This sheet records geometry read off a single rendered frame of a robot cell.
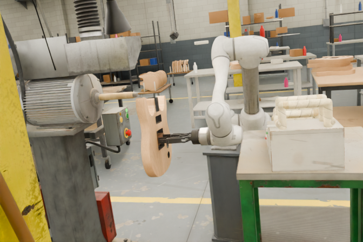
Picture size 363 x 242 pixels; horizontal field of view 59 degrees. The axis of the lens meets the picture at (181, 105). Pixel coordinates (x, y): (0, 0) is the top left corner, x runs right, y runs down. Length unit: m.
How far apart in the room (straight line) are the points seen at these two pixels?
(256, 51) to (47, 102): 1.13
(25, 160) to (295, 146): 0.96
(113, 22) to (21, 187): 1.04
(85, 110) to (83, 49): 0.31
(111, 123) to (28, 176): 1.17
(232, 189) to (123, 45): 1.35
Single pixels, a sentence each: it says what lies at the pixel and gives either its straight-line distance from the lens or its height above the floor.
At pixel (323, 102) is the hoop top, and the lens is 1.30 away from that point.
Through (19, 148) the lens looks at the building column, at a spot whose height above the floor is 1.31.
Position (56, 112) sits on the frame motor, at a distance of 1.68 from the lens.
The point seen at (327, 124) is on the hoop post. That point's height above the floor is 1.11.
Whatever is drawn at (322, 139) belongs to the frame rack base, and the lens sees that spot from 1.33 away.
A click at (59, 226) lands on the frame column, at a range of 1.97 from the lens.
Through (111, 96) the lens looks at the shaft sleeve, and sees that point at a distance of 1.61.
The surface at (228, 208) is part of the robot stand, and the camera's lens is 2.41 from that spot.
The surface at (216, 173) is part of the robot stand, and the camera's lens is 2.30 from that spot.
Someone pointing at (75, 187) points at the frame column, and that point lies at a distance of 1.82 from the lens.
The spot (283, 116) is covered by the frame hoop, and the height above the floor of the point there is 1.15.
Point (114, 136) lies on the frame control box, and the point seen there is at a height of 0.98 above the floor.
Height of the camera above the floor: 1.50
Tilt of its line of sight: 12 degrees down
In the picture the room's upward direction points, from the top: 7 degrees counter-clockwise
